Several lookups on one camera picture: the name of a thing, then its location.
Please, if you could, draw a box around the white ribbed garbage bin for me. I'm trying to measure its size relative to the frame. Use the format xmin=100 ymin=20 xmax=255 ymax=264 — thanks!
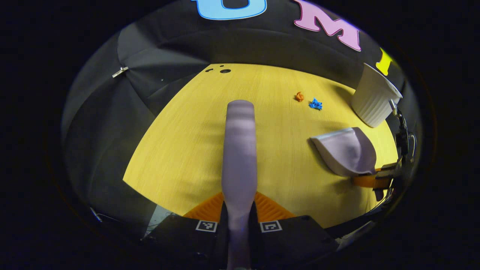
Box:
xmin=351 ymin=63 xmax=403 ymax=128

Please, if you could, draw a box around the small pale lilac broom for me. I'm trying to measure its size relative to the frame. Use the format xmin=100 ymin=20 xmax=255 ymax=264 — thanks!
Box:
xmin=221 ymin=99 xmax=258 ymax=270

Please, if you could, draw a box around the pale lilac plastic dustpan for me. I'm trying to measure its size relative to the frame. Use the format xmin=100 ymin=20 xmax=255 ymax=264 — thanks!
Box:
xmin=309 ymin=127 xmax=377 ymax=177

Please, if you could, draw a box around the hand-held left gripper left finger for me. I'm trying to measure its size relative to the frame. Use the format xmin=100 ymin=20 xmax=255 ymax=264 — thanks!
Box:
xmin=144 ymin=192 xmax=229 ymax=270

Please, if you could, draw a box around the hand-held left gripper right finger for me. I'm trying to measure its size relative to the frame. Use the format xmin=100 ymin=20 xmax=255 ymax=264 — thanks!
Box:
xmin=254 ymin=191 xmax=338 ymax=270

